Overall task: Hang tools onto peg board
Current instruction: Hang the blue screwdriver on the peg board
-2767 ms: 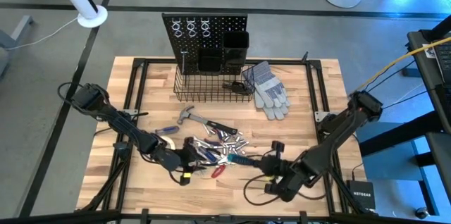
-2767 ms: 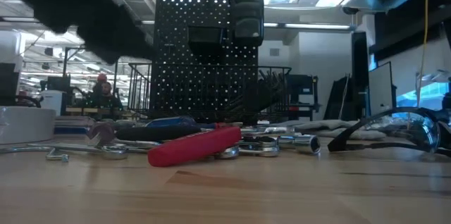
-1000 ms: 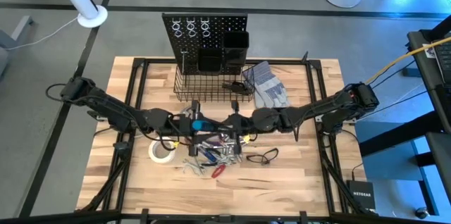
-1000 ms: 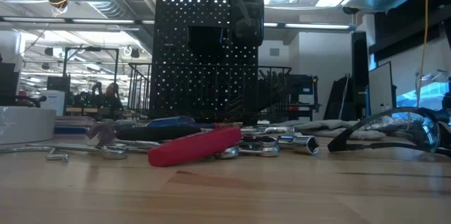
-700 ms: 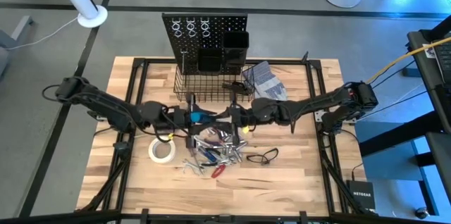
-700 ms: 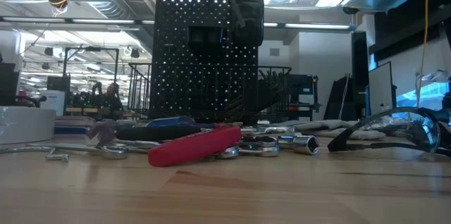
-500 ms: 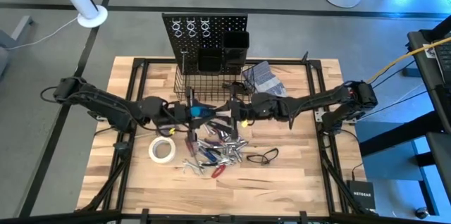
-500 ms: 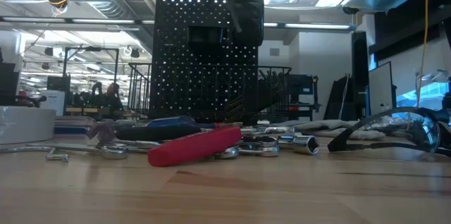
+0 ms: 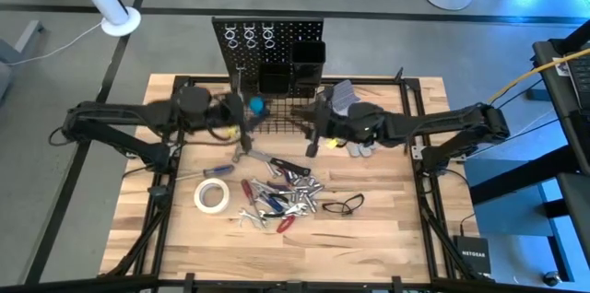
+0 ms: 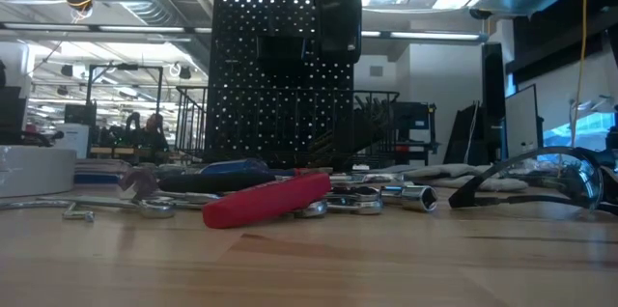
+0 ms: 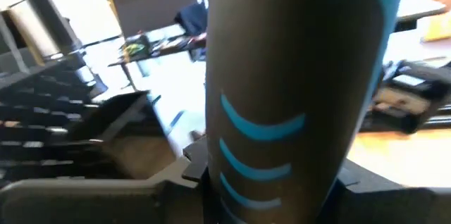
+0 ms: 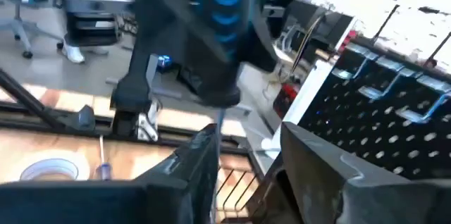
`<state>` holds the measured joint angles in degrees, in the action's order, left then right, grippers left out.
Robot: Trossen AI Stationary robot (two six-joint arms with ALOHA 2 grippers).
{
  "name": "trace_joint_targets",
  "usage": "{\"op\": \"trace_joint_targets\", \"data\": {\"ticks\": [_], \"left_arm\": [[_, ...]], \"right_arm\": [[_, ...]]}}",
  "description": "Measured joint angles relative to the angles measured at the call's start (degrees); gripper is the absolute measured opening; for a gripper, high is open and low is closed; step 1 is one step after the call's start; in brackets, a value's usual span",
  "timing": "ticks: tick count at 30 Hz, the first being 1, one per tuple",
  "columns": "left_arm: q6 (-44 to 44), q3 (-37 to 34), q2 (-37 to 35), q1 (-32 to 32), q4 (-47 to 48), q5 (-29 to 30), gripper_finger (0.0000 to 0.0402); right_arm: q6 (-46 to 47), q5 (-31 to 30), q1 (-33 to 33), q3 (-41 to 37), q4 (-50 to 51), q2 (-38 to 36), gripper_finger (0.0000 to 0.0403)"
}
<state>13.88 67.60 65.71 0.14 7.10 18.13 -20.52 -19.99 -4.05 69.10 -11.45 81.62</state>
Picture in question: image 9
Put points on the tall black plastic bin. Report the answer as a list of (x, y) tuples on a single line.
[(308, 65)]

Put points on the long chrome tubular socket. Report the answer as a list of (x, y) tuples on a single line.
[(313, 186), (310, 201)]

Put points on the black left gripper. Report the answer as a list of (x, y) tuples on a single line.
[(226, 111)]

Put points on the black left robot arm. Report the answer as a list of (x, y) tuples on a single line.
[(115, 113)]

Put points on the black Netgear box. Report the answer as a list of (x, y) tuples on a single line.
[(472, 256)]

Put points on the black caster wheel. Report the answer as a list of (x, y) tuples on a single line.
[(551, 279)]

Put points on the grey striped work glove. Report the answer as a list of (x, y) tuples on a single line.
[(362, 150), (345, 95)]

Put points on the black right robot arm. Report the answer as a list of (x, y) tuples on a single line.
[(438, 122)]

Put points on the grey furniture piece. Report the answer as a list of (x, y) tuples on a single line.
[(9, 53)]

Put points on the short black plastic bin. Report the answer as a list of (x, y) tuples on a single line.
[(274, 78)]

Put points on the black safety glasses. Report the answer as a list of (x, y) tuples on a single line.
[(343, 210)]

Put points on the black desk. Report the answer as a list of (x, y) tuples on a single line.
[(553, 99)]

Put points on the black metal peg board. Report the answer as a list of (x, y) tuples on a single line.
[(295, 30)]

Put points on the white tape roll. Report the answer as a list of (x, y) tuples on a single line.
[(199, 201)]

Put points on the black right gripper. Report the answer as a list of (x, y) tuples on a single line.
[(332, 122)]

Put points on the silver straight peg hook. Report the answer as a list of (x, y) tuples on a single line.
[(239, 78)]

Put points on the blue and black screwdriver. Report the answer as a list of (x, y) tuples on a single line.
[(257, 105)]

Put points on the black keyboard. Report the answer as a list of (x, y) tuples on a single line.
[(581, 81)]

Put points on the red and blue pliers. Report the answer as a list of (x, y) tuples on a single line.
[(288, 178)]

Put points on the black frame clamp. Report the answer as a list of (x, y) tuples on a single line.
[(160, 191)]

